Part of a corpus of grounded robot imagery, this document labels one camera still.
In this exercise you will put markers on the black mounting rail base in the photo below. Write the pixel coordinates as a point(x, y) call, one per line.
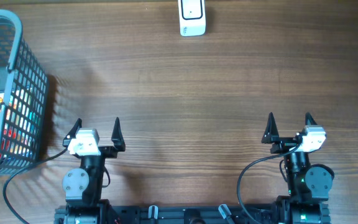
point(262, 213)

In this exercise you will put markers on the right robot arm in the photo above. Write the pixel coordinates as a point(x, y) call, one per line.
point(308, 185)

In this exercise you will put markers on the grey plastic shopping basket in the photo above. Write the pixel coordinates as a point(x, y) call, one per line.
point(25, 85)

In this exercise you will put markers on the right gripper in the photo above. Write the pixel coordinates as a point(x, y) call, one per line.
point(271, 135)

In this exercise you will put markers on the white barcode scanner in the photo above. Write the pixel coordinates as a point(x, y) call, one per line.
point(192, 17)

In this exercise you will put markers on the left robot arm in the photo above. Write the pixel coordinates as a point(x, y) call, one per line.
point(83, 185)

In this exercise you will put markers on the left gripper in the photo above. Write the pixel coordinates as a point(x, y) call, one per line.
point(110, 152)

